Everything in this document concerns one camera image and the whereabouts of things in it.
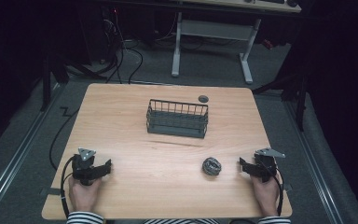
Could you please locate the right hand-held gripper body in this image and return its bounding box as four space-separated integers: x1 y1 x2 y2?
253 147 287 184

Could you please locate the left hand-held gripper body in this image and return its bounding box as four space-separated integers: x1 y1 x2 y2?
71 147 98 187

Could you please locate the person's left hand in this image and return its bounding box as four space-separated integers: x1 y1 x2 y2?
67 176 103 215

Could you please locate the person's right hand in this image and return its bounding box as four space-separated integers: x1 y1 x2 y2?
250 175 281 217

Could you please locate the grey steel wool ball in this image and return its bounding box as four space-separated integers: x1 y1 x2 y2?
201 156 223 176

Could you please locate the black metal stand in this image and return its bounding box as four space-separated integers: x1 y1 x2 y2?
252 73 310 133
39 52 106 113

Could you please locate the person's striped shirt torso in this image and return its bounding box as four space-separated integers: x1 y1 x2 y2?
142 217 221 224

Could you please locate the small red object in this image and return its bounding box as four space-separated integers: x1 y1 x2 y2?
261 38 275 50

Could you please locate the white-framed wooden desk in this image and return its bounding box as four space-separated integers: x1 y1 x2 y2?
171 0 302 85

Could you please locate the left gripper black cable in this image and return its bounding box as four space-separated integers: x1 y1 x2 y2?
60 156 76 219

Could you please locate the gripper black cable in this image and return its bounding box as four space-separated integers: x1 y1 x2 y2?
268 164 285 217
60 156 76 219

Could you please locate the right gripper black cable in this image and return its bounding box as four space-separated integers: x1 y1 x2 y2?
268 164 285 217

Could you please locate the black floor cable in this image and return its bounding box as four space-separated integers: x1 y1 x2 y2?
48 106 81 172

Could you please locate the metal floor rail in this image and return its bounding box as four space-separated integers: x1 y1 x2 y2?
283 101 344 224
0 83 63 217

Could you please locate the dark wire basket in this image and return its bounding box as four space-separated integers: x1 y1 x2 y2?
145 98 210 140

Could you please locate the bundle of black floor cables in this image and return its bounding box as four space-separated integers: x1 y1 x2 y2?
99 8 145 86

